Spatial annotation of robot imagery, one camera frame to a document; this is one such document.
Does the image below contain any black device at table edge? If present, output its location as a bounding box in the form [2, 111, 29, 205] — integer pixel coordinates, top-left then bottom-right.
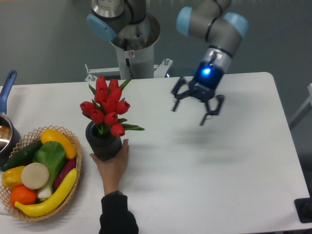
[294, 197, 312, 223]

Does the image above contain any red tulip bouquet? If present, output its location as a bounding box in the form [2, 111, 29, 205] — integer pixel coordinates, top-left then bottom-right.
[80, 77, 144, 138]

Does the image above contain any green bok choy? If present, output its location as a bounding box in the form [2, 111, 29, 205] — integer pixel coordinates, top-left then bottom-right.
[32, 141, 66, 201]

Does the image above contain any dark grey ribbed vase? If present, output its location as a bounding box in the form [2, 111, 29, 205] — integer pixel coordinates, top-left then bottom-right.
[85, 122, 122, 161]

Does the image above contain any purple sweet potato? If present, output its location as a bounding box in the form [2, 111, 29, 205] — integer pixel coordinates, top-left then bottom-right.
[53, 159, 76, 191]

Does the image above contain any woven wicker basket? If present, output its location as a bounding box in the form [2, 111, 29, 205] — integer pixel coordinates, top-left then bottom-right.
[0, 125, 82, 222]

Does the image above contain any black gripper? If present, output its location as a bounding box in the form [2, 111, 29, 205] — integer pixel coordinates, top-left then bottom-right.
[170, 61, 225, 126]

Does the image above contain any white frame at right edge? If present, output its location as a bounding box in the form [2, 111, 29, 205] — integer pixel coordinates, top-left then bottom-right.
[289, 83, 312, 130]

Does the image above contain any person's hand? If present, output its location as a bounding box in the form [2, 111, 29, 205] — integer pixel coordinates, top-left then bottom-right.
[90, 139, 129, 195]

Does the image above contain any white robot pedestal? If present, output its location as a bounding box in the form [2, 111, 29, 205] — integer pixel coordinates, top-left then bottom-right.
[86, 13, 173, 80]

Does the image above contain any blue handled saucepan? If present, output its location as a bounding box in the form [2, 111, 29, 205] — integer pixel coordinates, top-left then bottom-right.
[0, 70, 20, 167]

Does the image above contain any yellow banana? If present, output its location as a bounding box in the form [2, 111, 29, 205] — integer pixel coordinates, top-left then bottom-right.
[15, 168, 78, 217]

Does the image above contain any green cucumber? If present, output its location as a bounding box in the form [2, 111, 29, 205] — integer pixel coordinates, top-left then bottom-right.
[0, 140, 42, 172]

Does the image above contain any yellow squash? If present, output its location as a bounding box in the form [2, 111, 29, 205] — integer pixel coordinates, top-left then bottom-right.
[40, 129, 77, 159]

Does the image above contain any black sleeved forearm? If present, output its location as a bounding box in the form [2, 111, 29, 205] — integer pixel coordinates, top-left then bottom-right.
[99, 190, 139, 234]

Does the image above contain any orange fruit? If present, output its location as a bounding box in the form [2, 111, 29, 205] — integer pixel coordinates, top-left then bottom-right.
[10, 185, 37, 207]

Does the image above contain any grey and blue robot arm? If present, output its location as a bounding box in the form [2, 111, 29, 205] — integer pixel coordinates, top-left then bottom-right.
[86, 0, 249, 119]

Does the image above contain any yellow bell pepper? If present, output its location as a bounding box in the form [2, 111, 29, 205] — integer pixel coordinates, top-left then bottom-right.
[1, 166, 26, 190]

